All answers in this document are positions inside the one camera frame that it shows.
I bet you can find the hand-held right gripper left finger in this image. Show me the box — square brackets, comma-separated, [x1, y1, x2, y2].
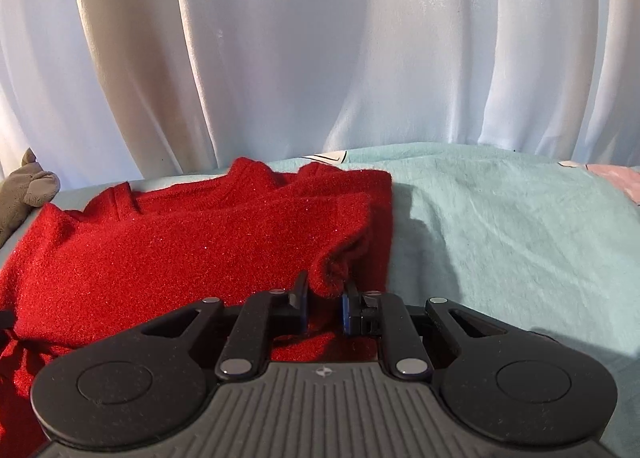
[136, 271, 311, 382]

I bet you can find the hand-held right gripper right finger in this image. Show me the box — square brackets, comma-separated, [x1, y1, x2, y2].
[340, 281, 506, 382]

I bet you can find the red knit sweater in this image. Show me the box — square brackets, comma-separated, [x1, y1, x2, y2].
[0, 157, 394, 458]

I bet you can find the light blue printed bed sheet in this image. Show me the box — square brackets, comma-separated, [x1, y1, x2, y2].
[0, 142, 640, 458]

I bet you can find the white curtain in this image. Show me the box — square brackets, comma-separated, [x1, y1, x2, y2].
[0, 0, 640, 185]

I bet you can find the grey plush toy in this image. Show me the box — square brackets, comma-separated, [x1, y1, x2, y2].
[0, 148, 61, 246]

